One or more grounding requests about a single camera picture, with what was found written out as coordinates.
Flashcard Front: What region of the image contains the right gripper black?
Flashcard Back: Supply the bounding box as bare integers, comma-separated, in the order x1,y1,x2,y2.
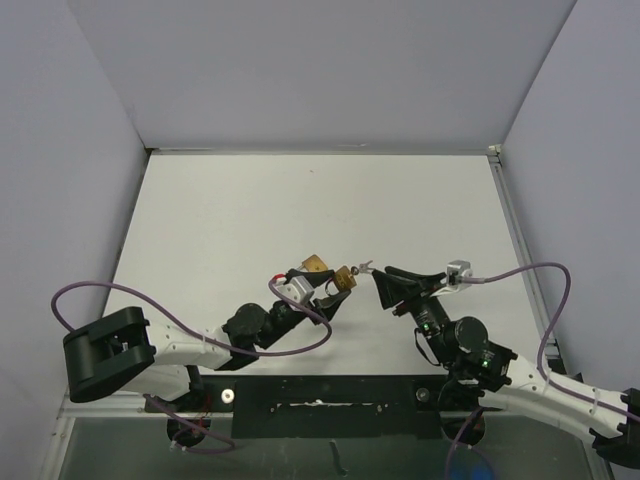
372,266,452,362

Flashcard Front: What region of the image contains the small brass padlock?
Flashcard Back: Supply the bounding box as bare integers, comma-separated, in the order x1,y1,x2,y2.
324,266,357,296

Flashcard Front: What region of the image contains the silver key bunch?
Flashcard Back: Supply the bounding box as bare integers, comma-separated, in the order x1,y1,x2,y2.
351,260,375,276

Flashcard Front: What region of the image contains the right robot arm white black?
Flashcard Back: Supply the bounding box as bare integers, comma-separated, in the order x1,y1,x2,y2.
370,260,639,469

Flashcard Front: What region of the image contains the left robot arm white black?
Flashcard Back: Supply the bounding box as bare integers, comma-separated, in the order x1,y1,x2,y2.
63,267,356,411

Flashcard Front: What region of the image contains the long shackle brass padlock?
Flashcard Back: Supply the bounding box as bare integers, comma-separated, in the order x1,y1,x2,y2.
285,254,329,279

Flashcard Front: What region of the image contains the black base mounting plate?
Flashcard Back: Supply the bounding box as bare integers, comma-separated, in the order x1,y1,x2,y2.
160,374,478,439

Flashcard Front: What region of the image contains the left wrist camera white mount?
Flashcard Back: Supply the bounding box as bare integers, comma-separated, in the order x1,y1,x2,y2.
276,276,315,306

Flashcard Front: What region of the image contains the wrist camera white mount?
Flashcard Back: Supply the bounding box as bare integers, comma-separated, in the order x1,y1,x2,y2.
276,276,315,306
446,260,473,292

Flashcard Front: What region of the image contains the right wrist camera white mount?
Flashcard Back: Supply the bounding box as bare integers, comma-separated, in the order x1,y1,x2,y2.
446,260,473,292

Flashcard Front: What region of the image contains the aluminium frame rail right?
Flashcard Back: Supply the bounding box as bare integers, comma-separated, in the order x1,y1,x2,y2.
487,144,614,479

